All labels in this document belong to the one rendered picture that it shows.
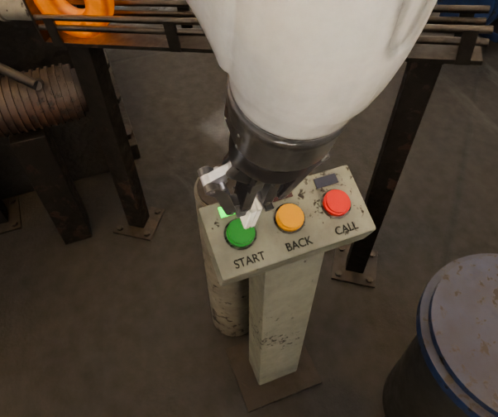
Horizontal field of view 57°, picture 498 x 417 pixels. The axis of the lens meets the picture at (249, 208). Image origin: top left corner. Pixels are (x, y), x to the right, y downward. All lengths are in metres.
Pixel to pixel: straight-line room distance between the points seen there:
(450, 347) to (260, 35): 0.66
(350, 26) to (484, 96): 1.85
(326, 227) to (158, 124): 1.17
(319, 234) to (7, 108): 0.72
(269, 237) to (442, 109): 1.37
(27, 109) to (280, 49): 0.92
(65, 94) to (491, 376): 0.96
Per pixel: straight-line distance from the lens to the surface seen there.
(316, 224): 0.67
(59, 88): 1.09
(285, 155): 0.32
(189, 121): 1.74
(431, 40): 0.81
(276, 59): 0.23
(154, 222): 1.42
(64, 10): 1.01
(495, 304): 0.87
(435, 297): 0.84
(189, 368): 1.20
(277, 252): 0.64
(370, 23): 0.21
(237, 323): 1.15
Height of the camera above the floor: 1.12
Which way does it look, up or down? 51 degrees down
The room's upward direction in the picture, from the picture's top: straight up
